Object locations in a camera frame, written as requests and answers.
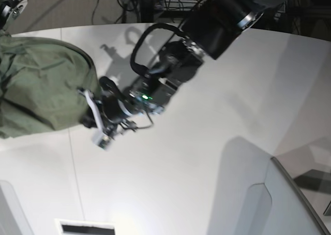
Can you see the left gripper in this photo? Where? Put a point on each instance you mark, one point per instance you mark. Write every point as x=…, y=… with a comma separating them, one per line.
x=108, y=108

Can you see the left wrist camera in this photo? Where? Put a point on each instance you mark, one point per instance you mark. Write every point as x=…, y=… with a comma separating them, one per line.
x=101, y=140

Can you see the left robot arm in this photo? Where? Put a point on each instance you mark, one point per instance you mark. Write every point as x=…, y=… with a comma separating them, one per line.
x=211, y=27

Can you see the olive green t-shirt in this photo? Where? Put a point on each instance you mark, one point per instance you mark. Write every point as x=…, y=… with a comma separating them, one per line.
x=42, y=85

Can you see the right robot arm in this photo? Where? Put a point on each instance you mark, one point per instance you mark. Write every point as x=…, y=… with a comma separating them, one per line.
x=10, y=10

